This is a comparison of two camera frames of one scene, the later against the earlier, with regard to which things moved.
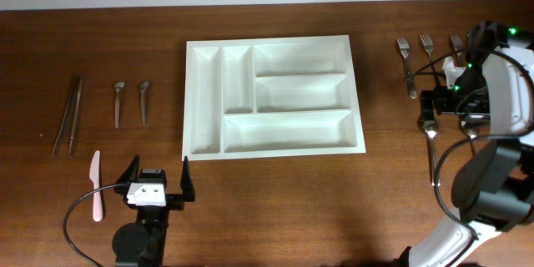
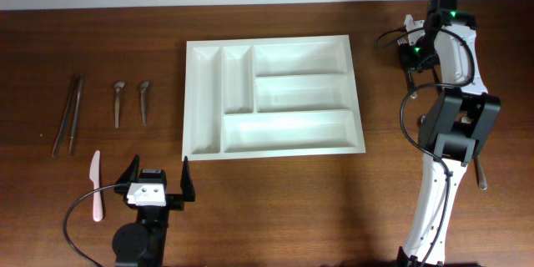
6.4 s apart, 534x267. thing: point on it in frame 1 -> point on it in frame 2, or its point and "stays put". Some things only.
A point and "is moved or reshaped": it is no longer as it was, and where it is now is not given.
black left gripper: (175, 200) stays put
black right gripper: (427, 103) -> (411, 82)
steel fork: (428, 44) is moved or reshaped
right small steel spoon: (143, 85) stays put
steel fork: (404, 44) stays put
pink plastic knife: (94, 174) stays put
